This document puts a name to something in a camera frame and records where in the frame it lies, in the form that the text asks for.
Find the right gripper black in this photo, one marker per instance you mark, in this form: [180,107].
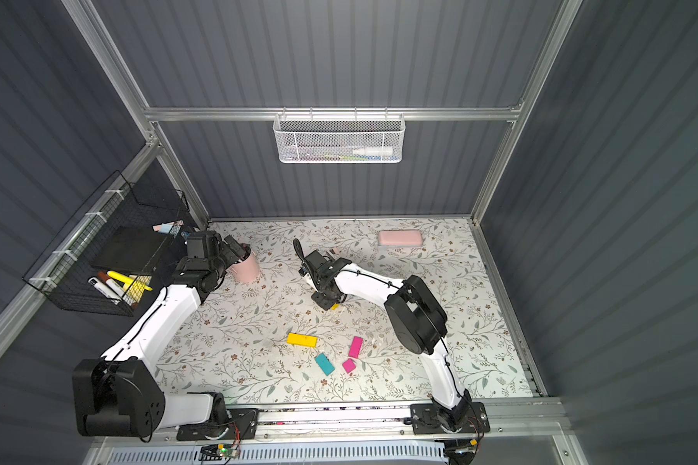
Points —
[312,264]

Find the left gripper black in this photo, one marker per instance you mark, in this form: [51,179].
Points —
[230,252]

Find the magenta long block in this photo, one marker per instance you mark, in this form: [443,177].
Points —
[356,347]

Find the teal block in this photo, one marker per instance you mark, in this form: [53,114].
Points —
[324,364]

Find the magenta small block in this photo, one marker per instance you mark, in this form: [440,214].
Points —
[349,366]

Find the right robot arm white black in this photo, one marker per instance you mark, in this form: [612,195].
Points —
[417,319]

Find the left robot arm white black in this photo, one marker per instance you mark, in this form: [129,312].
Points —
[116,395]

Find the pink pen cup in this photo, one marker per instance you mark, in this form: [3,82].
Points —
[247,270]

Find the pastel sticky notes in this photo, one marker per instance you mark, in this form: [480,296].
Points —
[168,228]

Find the black notebook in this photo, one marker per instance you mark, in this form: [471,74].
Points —
[131,250]

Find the yellow highlighter marker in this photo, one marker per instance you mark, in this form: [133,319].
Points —
[131,281]

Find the white marker in basket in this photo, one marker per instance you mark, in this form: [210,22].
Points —
[104,290]

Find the white bottle in basket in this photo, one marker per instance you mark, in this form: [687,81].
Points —
[374,152]

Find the small green circuit board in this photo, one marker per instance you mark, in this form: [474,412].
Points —
[218,453]

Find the black wire basket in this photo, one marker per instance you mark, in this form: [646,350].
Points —
[61,273]

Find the white wire basket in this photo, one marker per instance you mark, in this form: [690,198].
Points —
[311,139]

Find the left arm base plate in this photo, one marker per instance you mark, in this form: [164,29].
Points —
[239,423]

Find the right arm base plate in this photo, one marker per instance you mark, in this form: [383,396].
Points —
[430,418]

